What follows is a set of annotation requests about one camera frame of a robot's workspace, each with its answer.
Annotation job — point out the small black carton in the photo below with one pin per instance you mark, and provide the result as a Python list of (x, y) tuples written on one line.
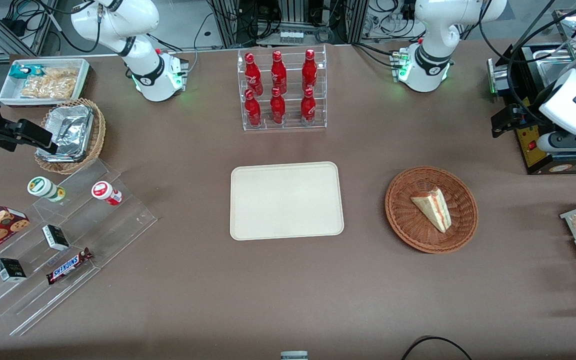
[(55, 237), (10, 270)]

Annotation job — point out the black yellow food warmer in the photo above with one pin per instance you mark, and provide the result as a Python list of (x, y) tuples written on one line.
[(530, 150)]

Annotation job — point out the red lid snack cup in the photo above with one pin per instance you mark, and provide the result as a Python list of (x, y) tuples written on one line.
[(104, 192)]

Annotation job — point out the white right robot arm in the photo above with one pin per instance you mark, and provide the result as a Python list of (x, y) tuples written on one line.
[(118, 20)]

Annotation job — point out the red cola bottle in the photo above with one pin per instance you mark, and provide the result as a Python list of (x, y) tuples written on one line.
[(252, 111), (308, 107), (277, 109), (278, 74), (253, 75), (309, 72)]

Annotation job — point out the aluminium frame post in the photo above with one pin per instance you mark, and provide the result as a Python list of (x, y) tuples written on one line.
[(225, 25), (295, 10), (355, 20)]

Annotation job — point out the white rectangular snack bin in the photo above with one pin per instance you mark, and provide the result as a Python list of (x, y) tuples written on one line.
[(10, 92)]

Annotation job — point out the clear bag of crackers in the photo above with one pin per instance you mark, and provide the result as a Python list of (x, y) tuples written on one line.
[(50, 84)]

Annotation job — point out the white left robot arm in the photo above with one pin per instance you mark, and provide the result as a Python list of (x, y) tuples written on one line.
[(433, 30)]

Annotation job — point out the light tan wicker basket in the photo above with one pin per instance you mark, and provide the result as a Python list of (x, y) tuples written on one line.
[(99, 135)]

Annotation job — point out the round brown wicker basket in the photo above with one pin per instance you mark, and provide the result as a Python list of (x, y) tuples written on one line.
[(463, 200)]

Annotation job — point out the aluminium foil container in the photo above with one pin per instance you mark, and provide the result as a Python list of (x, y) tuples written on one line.
[(70, 130)]

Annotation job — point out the white power strip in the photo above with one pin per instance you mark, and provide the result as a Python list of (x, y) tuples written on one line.
[(290, 36)]

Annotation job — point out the snickers chocolate bar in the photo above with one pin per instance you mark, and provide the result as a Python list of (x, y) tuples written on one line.
[(68, 266)]

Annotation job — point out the teal snack packet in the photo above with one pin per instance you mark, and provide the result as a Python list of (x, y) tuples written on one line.
[(20, 71)]

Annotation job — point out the green lid snack cup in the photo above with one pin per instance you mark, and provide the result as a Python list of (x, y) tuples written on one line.
[(43, 188)]

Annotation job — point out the grey box at table edge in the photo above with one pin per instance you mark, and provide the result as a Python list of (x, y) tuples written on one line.
[(294, 355)]

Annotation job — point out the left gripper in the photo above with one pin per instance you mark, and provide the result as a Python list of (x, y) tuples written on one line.
[(527, 113)]

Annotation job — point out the beige plastic tray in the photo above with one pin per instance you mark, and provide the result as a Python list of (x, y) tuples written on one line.
[(286, 200)]

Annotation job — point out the clear acrylic bottle rack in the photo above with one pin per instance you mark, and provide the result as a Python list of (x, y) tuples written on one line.
[(293, 122)]

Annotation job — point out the clear acrylic stepped shelf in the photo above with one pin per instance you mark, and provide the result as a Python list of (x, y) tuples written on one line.
[(113, 225)]

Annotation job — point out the triangular sandwich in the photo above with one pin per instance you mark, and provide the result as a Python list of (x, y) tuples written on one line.
[(433, 207)]

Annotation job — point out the silver metal housing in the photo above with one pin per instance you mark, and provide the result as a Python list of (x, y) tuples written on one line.
[(493, 75)]

